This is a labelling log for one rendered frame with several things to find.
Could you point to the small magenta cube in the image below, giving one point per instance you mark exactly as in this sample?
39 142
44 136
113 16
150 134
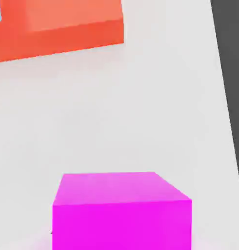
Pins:
121 218

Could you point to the large orange box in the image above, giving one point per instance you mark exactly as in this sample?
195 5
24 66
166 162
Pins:
63 29

